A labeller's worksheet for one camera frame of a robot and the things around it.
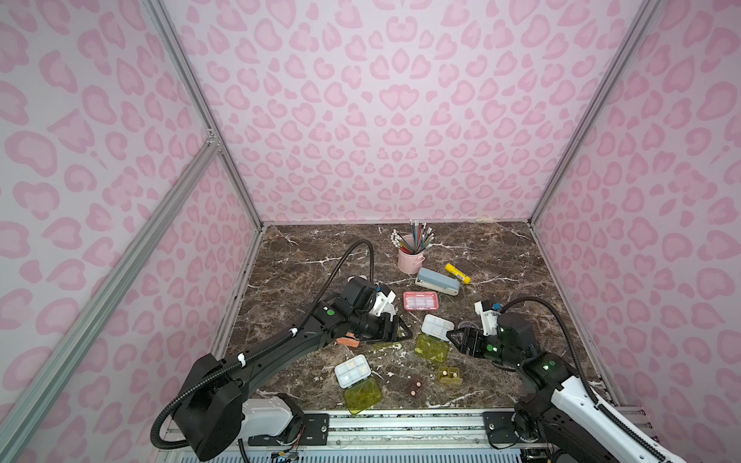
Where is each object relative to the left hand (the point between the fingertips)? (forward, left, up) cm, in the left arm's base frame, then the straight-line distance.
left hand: (405, 337), depth 74 cm
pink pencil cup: (+29, -4, -7) cm, 30 cm away
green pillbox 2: (+4, +5, -15) cm, 17 cm away
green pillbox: (+2, -9, -15) cm, 18 cm away
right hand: (+2, -14, -4) cm, 15 cm away
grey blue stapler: (+24, -13, -11) cm, 30 cm away
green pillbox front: (-9, +12, -15) cm, 21 cm away
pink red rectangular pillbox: (+19, -7, -14) cm, 25 cm away
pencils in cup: (+36, -8, -1) cm, 37 cm away
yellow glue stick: (+29, -21, -14) cm, 38 cm away
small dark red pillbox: (-8, -3, -14) cm, 17 cm away
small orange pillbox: (-3, +13, +6) cm, 15 cm away
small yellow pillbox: (-5, -13, -15) cm, 20 cm away
